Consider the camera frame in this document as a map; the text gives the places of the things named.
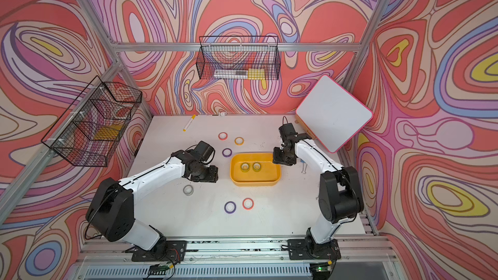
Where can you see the small yellow-green tape roll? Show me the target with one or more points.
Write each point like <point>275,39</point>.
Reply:
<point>245,167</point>

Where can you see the aluminium frame post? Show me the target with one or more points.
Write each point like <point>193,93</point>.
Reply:
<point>90,13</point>
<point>356,63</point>

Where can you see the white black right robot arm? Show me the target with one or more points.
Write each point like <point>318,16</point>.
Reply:
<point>340,199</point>

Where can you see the purple tape roll far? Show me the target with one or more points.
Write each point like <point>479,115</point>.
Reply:
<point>227,152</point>

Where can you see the aluminium frame post left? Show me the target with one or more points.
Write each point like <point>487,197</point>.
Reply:
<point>90,13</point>

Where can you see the yellow plastic storage box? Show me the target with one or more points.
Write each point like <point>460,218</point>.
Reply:
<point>269,175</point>

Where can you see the black wire basket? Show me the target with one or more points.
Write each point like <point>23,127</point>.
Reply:
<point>100,103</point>
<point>210,59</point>

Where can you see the orange tape roll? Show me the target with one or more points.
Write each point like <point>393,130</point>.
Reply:
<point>239,141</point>

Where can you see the purple tape roll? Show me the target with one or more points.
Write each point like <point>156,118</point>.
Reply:
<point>230,207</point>
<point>227,152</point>

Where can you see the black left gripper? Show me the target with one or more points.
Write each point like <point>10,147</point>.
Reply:
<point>213,175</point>

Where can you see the black wire basket left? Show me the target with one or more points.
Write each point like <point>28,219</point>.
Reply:
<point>100,103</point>

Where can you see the white board pink edge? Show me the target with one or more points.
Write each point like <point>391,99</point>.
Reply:
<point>332,114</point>

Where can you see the clear grey tape roll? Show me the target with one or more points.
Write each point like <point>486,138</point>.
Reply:
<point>188,190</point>

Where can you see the aluminium frame crossbar back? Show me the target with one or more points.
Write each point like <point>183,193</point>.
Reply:
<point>190,47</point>

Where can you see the items in back basket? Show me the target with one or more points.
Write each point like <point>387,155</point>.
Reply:
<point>248,74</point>

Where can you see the green circuit board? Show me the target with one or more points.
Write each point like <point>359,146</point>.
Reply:
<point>161,270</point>

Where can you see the yellow block in left basket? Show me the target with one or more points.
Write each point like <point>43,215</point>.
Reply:
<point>108,133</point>

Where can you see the aluminium frame post right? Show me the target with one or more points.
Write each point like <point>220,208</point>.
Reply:
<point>356,63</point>

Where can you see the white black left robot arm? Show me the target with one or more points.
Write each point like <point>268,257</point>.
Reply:
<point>112,210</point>

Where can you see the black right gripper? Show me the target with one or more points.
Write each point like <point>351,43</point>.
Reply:
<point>278,159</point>

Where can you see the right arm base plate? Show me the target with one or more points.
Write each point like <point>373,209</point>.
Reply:
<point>304,249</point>

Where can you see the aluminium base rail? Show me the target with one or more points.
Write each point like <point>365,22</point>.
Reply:
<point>363,257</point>

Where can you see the purple tape roll near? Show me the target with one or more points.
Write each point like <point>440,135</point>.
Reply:
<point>230,207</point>

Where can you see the yellow white marker pen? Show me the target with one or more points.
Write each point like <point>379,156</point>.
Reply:
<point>188,124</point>

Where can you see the red tape roll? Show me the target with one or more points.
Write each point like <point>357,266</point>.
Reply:
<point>223,136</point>
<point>248,204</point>

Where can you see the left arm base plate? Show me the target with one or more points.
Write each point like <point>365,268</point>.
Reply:
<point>164,251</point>

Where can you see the black wire basket back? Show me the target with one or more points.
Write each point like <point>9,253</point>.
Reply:
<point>210,59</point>

